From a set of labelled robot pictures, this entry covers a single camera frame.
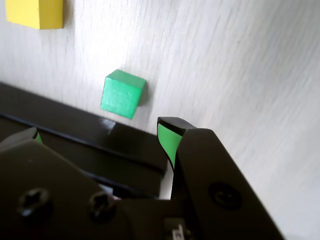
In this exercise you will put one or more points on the black cardboard box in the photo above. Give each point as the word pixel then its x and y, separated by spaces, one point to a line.
pixel 75 125

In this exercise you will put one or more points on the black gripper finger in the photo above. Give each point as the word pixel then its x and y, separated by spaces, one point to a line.
pixel 212 175
pixel 50 200

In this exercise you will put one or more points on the yellow wooden cube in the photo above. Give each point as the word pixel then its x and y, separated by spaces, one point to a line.
pixel 35 12

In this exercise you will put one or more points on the green wooden cube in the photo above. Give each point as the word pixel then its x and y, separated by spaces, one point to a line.
pixel 120 97

